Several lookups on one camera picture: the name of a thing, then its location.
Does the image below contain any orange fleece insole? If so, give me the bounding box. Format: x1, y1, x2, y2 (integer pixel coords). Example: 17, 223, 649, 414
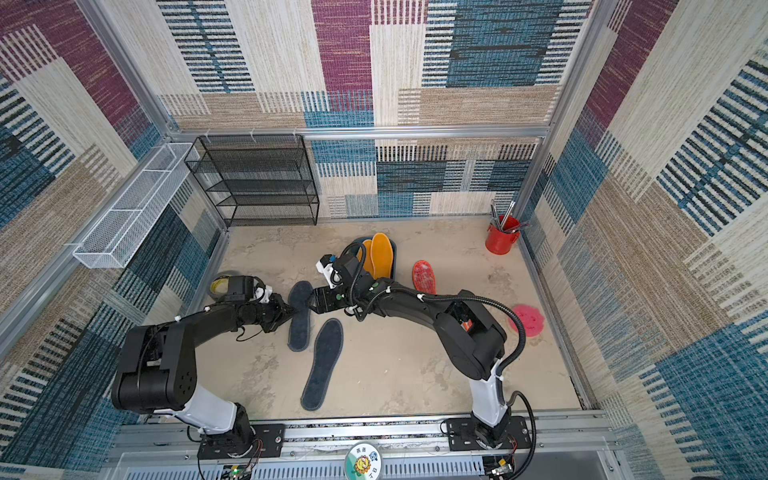
362, 239, 375, 275
370, 232, 394, 278

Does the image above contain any dark grey felt insole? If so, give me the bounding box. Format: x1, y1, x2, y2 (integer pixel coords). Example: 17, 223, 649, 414
300, 318, 344, 411

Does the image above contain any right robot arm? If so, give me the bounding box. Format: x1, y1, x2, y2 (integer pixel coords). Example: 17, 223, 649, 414
308, 243, 527, 449

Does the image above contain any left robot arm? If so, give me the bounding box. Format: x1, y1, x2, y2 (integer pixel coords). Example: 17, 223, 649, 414
111, 275, 296, 443

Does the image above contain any teal plastic storage box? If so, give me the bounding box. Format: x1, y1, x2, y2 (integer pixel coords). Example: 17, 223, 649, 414
348, 234, 397, 279

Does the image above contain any roll of tape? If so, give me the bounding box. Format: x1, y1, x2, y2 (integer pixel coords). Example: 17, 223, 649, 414
209, 270, 240, 301

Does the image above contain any red patterned insole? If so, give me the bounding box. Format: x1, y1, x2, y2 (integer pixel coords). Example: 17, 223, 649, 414
412, 260, 437, 294

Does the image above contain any red pen cup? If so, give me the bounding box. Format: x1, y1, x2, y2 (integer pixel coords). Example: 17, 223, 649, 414
485, 204, 530, 255

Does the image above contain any round green sticker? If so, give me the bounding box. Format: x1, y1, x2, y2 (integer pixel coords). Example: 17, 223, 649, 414
344, 442, 383, 480

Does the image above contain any pink round sponge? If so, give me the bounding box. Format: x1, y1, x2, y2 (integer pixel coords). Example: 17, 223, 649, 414
512, 304, 545, 338

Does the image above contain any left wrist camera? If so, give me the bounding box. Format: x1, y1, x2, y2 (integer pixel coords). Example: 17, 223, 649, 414
253, 285, 273, 304

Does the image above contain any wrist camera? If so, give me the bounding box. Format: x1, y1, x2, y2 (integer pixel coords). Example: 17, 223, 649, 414
253, 285, 273, 304
316, 254, 342, 289

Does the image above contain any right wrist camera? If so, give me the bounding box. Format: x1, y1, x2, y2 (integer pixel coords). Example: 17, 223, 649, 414
316, 254, 342, 289

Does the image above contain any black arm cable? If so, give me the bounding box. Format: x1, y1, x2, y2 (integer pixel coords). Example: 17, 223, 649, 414
419, 292, 538, 480

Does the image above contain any black wire shelf rack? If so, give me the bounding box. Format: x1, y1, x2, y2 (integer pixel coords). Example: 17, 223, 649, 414
184, 134, 320, 227

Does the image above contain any white wire mesh basket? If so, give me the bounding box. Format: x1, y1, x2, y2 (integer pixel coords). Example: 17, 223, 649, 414
73, 143, 192, 269

